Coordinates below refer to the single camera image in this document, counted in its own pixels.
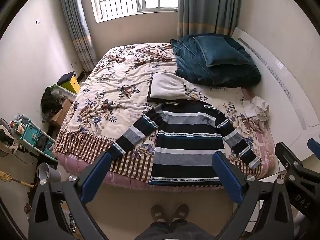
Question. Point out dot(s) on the striped knit sweater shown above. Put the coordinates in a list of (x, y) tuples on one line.
[(185, 150)]

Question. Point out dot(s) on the teal pillow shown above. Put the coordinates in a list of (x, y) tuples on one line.
[(222, 51)]

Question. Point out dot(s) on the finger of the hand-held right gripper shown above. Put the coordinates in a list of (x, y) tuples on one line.
[(314, 146), (287, 155)]

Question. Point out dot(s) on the teal shelf cart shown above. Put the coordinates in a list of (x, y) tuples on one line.
[(35, 137)]

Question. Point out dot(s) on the white headboard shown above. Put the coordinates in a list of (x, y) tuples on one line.
[(277, 80)]

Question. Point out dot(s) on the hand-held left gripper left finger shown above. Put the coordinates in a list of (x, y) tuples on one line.
[(97, 173)]

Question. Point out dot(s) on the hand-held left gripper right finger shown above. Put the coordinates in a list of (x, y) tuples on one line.
[(227, 177)]

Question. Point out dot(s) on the teal folded quilt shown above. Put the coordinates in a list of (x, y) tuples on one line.
[(225, 75)]

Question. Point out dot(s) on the black clothes pile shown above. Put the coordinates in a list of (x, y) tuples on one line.
[(51, 100)]

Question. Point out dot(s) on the grey-blue curtain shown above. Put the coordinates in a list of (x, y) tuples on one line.
[(77, 25), (207, 5)]

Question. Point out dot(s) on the cardboard box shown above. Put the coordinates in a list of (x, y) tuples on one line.
[(61, 115)]

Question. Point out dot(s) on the broom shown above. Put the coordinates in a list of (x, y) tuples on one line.
[(15, 180)]

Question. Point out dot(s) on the floral blanket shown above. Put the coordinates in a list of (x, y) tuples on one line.
[(120, 87)]

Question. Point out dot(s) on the dark cap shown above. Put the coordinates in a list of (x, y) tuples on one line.
[(65, 78)]

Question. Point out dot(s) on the person's grey trousers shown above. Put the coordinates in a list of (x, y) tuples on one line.
[(172, 231)]

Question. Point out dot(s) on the crumpled white cloth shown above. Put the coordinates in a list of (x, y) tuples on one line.
[(260, 108)]

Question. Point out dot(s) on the grey plastic cup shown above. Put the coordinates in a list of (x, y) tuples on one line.
[(48, 173)]

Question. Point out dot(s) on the yellow box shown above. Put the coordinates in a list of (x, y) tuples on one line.
[(73, 85)]

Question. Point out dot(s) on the bed with pink checked sheet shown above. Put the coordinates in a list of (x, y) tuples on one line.
[(266, 142)]

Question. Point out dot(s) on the folded cream cloth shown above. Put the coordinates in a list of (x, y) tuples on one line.
[(167, 86)]

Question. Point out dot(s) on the brown slipper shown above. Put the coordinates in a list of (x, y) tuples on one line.
[(181, 212), (157, 212)]

